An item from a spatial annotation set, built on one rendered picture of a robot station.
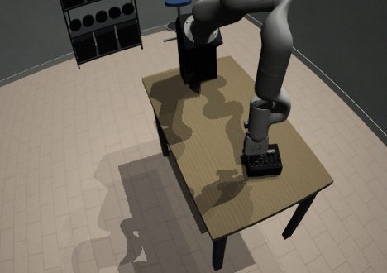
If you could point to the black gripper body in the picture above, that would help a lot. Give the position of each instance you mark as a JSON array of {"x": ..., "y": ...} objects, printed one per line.
[{"x": 255, "y": 147}]

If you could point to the black lighting desk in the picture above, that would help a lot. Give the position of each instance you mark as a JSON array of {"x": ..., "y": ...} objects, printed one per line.
[{"x": 270, "y": 165}]

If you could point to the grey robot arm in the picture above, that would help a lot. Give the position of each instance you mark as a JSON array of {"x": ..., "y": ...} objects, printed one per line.
[{"x": 276, "y": 49}]

